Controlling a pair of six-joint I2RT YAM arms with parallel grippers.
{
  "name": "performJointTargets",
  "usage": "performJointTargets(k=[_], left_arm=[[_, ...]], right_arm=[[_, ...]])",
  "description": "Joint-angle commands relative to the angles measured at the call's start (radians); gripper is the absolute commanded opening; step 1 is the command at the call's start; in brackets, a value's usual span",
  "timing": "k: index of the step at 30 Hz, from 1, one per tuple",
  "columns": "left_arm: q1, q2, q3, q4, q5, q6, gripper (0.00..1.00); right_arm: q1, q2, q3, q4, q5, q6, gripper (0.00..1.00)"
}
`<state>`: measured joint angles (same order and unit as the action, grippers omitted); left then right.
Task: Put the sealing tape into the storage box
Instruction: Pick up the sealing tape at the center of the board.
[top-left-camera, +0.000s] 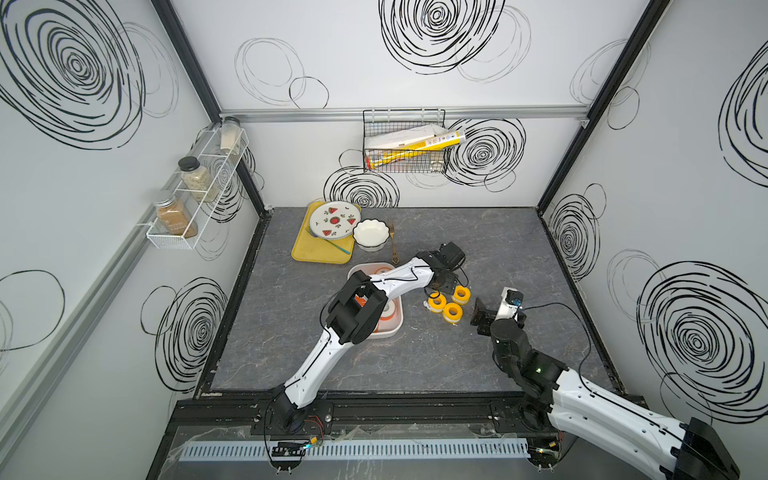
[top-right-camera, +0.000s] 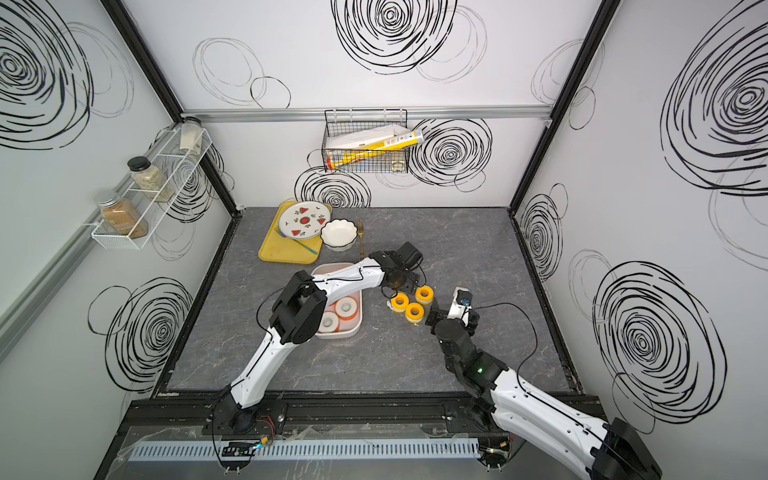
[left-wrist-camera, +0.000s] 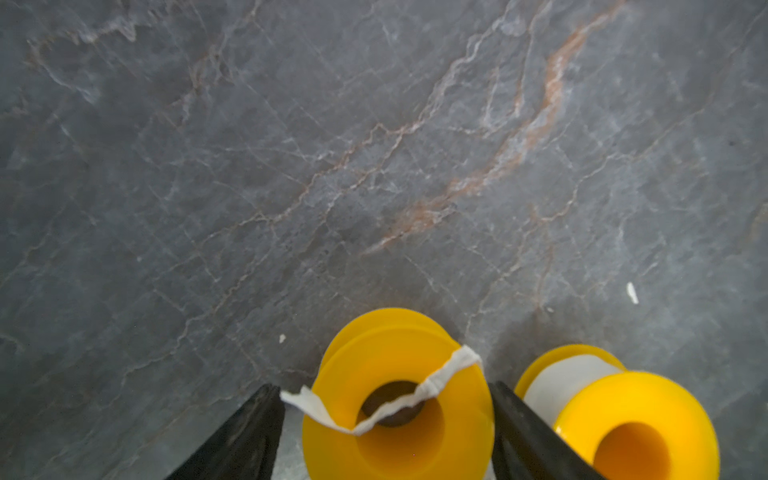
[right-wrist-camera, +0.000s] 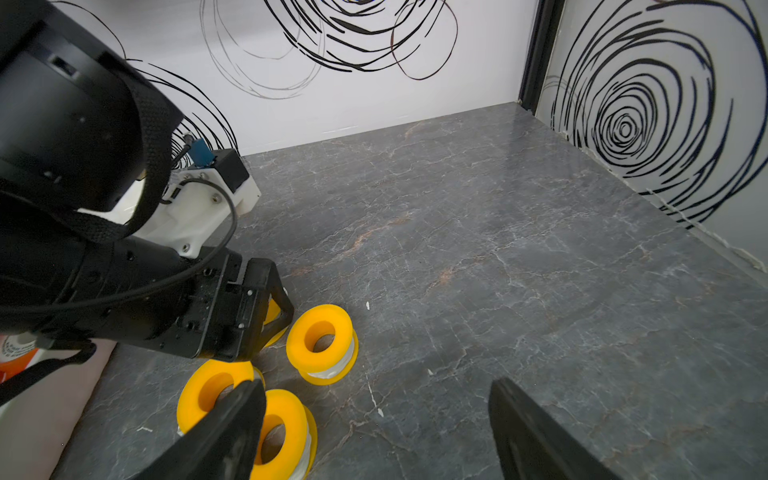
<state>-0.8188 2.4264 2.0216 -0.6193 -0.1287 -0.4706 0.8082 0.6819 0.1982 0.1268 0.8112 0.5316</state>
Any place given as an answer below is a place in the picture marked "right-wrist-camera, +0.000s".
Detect orange tape roll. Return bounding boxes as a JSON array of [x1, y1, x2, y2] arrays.
[[0, 333, 38, 383]]

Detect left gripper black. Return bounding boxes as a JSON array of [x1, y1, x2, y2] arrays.
[[89, 241, 283, 362]]

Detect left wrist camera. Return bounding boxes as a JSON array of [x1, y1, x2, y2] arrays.
[[83, 134, 263, 260]]

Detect yellow tape roll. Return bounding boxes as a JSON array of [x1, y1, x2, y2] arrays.
[[286, 304, 360, 386], [176, 360, 264, 436]]

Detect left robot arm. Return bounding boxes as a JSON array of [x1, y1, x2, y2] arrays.
[[1, 1, 294, 362]]

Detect yellow tape roll end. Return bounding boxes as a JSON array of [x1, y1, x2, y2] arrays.
[[258, 287, 295, 349]]

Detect white plastic storage box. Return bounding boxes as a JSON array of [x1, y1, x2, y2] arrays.
[[1, 340, 115, 479]]

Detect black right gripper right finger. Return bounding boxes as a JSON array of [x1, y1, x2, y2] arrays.
[[488, 378, 618, 479]]

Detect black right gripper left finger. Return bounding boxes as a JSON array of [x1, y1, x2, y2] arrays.
[[135, 380, 266, 479]]

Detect black vertical frame post right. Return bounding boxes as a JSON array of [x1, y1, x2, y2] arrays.
[[519, 0, 566, 113]]

